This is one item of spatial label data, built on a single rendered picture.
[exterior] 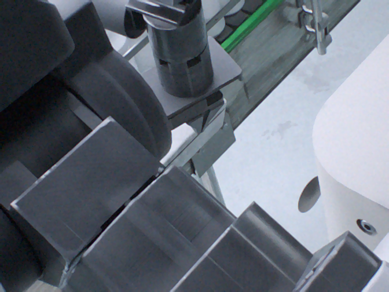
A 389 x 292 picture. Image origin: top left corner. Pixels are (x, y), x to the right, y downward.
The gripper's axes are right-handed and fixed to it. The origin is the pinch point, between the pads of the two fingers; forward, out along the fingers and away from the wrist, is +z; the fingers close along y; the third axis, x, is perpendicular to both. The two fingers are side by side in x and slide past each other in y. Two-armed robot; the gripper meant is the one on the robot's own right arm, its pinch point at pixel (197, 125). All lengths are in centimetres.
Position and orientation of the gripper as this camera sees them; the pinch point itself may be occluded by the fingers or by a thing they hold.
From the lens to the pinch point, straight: 90.0
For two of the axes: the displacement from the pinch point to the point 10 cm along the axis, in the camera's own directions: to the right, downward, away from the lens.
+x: 5.2, 6.7, -5.3
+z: 1.3, 5.5, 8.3
